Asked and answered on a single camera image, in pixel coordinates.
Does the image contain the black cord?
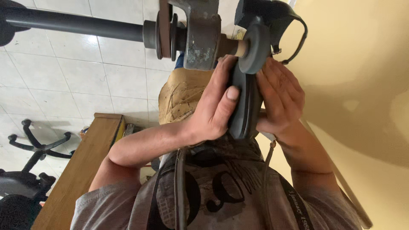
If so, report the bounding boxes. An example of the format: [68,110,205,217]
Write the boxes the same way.
[173,148,188,230]

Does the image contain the black office chair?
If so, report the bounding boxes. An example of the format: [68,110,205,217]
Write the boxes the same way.
[0,119,76,230]

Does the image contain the black wheel guard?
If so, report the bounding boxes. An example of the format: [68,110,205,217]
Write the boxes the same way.
[234,0,309,65]

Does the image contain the dark grey shoe sole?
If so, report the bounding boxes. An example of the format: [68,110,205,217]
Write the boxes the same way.
[228,62,264,140]

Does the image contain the wooden bench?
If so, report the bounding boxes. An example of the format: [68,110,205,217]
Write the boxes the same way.
[31,112,126,230]

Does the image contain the black lettered strap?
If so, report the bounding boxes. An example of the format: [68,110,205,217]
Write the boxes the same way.
[277,175,316,230]

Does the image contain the grey grinding wheel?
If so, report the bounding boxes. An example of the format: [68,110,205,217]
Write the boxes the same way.
[238,22,271,75]

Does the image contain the thin brown cord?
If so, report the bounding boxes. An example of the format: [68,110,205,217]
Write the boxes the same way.
[262,141,278,230]

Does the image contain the black metal shaft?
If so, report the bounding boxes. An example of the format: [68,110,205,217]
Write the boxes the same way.
[0,6,145,43]

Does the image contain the grey metal grinder housing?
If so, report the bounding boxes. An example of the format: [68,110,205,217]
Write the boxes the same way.
[168,0,223,71]

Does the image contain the grey printed shirt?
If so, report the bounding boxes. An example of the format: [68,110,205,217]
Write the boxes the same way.
[70,136,363,230]

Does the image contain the brown spindle bushing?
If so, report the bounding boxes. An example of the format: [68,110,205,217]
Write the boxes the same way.
[219,33,248,59]

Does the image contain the dark metal pulley discs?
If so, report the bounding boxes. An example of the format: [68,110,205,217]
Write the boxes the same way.
[143,0,188,62]

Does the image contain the person's right hand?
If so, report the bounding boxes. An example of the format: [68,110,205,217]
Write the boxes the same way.
[256,57,306,137]

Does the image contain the person's left hand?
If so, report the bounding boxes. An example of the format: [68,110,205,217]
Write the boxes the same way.
[187,55,241,146]

